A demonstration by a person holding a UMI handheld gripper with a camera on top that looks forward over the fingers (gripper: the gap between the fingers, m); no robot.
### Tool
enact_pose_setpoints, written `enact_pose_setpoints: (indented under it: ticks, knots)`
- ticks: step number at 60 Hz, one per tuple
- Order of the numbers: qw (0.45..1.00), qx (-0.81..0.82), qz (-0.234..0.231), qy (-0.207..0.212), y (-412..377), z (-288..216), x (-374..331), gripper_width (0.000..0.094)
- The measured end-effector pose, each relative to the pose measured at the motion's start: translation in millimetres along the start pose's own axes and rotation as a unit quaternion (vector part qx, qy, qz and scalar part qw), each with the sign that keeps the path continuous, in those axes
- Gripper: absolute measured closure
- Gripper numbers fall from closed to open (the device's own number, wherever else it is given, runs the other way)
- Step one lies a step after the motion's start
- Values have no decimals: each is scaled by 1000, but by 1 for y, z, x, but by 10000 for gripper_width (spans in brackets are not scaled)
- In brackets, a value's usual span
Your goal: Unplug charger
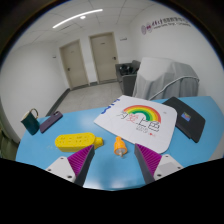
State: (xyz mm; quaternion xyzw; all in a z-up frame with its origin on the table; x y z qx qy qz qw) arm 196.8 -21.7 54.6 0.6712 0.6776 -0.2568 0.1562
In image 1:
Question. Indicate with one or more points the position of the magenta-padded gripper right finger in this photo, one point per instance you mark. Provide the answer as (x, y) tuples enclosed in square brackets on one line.
[(151, 160)]

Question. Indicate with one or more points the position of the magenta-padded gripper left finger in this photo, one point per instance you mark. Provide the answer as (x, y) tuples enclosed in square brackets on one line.
[(78, 161)]

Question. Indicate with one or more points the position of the yellow power strip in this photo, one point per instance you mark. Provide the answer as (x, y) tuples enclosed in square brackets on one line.
[(75, 141)]

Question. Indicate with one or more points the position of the white rainbow-print mouse pad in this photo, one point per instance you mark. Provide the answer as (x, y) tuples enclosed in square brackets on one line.
[(140, 130)]

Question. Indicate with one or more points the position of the purple smartphone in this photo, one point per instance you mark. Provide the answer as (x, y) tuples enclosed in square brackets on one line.
[(51, 122)]

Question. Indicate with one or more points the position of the black flat pad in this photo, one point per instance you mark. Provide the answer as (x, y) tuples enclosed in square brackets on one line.
[(190, 123)]

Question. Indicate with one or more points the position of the dark green mug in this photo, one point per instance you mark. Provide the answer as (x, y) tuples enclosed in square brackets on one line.
[(30, 124)]

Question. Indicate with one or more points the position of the grey sofa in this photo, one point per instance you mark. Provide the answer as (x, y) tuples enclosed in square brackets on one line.
[(128, 83)]

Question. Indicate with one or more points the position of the grey cloth-covered object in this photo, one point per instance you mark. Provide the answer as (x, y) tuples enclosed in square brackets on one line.
[(163, 76)]

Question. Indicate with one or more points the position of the black bag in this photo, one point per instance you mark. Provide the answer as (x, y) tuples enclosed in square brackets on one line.
[(126, 68)]

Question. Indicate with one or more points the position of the beige door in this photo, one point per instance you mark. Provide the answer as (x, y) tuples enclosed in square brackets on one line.
[(104, 57), (74, 65)]

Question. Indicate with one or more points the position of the long ceiling light strip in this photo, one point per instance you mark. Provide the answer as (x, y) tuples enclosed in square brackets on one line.
[(76, 17)]

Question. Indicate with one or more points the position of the small round ceiling light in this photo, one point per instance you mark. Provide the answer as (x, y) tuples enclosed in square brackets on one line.
[(82, 17)]

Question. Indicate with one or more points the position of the wall logo sign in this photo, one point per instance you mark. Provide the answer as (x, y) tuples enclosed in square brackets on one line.
[(160, 25)]

